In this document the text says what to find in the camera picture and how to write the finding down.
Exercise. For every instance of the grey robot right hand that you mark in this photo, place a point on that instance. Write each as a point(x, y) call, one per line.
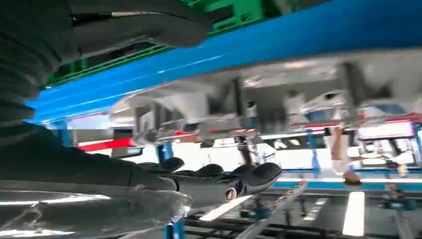
point(82, 165)

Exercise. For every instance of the robot right arm ribbed sleeve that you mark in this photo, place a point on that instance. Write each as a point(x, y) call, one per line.
point(23, 49)

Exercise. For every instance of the white ceiling light strip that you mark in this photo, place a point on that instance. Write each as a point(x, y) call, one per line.
point(353, 214)
point(224, 207)

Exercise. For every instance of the green plastic crate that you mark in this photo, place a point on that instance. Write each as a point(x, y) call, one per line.
point(230, 13)

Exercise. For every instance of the person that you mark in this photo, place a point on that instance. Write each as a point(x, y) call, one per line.
point(339, 151)

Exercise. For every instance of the blue frame beam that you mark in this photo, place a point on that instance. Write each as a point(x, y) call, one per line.
point(263, 36)

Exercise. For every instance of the blue frame post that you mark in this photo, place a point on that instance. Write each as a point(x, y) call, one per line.
point(165, 152)
point(314, 155)
point(174, 231)

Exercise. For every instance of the red bar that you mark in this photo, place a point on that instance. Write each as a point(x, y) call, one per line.
point(105, 144)

